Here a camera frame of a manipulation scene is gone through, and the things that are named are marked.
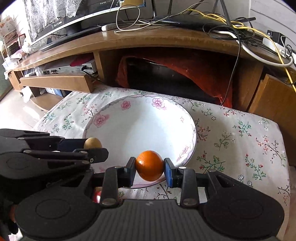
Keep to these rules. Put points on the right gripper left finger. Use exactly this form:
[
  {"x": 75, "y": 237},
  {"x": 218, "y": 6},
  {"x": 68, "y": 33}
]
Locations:
[{"x": 115, "y": 178}]

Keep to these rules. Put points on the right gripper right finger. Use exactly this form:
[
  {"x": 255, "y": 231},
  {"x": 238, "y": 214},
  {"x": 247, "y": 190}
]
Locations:
[{"x": 185, "y": 179}]

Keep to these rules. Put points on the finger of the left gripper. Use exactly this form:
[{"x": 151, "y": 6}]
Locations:
[
  {"x": 54, "y": 143},
  {"x": 67, "y": 159}
]

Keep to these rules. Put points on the tan longan fruit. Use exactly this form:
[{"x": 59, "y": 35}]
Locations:
[{"x": 92, "y": 143}]

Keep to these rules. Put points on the small red tomato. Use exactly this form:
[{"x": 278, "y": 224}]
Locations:
[{"x": 97, "y": 194}]

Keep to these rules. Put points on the orange mandarin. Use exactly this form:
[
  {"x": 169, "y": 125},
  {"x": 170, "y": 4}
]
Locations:
[{"x": 149, "y": 165}]

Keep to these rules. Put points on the white floral plate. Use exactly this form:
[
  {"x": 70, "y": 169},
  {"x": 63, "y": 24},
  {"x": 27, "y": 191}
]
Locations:
[{"x": 133, "y": 124}]

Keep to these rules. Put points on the floral tablecloth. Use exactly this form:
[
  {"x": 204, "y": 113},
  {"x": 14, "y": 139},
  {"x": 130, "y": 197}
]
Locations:
[{"x": 244, "y": 146}]

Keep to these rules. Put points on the wooden TV stand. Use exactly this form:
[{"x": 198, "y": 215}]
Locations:
[{"x": 253, "y": 90}]

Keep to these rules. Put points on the silver media player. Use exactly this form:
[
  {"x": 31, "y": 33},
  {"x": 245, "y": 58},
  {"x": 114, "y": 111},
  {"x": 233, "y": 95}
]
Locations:
[{"x": 64, "y": 67}]

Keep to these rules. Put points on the black flat television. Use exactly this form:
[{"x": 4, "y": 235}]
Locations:
[{"x": 84, "y": 23}]

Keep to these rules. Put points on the white remote control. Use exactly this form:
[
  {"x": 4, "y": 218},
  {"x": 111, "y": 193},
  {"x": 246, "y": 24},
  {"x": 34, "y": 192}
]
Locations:
[{"x": 108, "y": 27}]

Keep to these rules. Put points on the white lace cloth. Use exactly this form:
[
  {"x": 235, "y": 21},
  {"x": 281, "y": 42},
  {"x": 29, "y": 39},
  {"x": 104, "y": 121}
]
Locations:
[{"x": 41, "y": 13}]

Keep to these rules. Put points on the black wifi router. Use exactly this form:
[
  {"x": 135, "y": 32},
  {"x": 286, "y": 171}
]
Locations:
[{"x": 196, "y": 20}]

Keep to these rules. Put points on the white power strip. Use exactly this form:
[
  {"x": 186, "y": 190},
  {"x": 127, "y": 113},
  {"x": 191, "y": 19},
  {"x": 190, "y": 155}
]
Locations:
[{"x": 284, "y": 51}]

